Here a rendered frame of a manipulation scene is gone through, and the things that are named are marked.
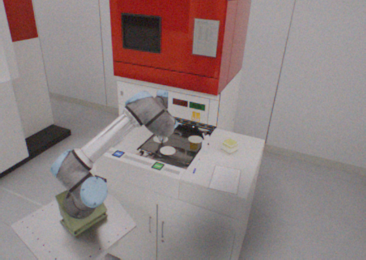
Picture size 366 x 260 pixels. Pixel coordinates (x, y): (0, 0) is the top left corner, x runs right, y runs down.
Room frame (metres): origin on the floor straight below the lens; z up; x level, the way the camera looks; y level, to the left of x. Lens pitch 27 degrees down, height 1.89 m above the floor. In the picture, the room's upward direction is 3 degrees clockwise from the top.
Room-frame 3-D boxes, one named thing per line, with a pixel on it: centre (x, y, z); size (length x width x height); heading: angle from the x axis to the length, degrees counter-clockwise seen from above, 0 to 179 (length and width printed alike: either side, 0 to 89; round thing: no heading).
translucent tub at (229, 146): (1.43, -0.31, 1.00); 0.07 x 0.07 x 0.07; 42
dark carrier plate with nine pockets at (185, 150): (1.61, 0.03, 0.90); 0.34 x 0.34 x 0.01; 68
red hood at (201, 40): (2.18, 0.00, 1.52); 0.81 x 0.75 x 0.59; 68
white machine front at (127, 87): (1.89, 0.12, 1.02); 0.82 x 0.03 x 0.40; 68
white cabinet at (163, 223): (1.48, -0.01, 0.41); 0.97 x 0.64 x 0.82; 68
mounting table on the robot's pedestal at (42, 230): (0.96, 0.47, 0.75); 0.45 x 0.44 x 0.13; 143
